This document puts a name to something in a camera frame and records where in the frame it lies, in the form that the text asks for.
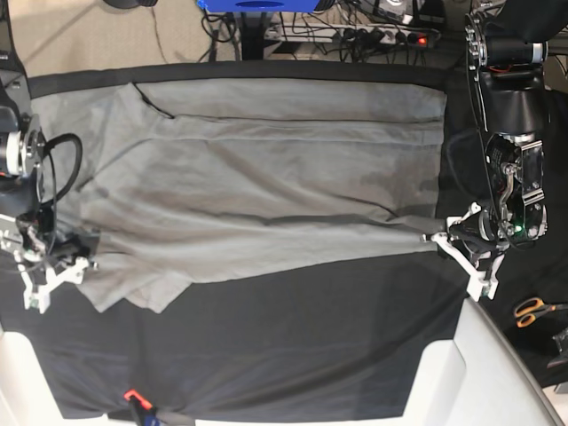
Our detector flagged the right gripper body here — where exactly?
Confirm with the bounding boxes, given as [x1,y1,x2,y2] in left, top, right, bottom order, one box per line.
[14,225,82,271]

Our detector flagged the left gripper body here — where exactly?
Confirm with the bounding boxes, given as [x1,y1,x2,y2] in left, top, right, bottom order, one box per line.
[446,202,509,266]

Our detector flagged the grey T-shirt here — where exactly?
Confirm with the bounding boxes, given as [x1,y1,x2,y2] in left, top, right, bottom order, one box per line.
[32,79,447,312]

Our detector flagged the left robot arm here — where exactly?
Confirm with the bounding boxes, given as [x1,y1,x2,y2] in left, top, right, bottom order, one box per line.
[447,1,567,264]

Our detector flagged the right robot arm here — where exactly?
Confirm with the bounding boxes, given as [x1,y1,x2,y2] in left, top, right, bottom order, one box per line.
[1,1,97,272]

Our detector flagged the white base housing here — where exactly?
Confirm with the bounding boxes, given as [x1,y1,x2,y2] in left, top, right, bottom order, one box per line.
[1,331,63,426]
[402,296,568,426]

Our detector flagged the black table cloth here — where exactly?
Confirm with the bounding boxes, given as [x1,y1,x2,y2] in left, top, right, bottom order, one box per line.
[1,61,566,425]

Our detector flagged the red black clamp bottom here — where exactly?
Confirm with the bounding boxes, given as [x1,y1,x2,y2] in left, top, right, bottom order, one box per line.
[123,389,162,426]

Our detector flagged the white power strip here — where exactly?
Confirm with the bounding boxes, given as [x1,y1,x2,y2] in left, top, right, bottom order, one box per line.
[264,22,441,48]

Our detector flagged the blue plastic box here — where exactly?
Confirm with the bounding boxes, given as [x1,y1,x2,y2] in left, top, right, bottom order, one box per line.
[196,0,320,13]

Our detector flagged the black metal stand column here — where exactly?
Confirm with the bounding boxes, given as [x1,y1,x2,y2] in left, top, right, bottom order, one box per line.
[237,12,272,61]

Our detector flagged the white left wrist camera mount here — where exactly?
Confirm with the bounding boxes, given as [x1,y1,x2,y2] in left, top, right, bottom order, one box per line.
[421,224,506,302]

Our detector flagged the orange handled scissors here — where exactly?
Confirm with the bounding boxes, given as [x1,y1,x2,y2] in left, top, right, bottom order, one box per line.
[513,297,567,328]

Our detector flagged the small black metal bracket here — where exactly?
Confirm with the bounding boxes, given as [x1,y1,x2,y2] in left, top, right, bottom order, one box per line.
[547,328,568,368]

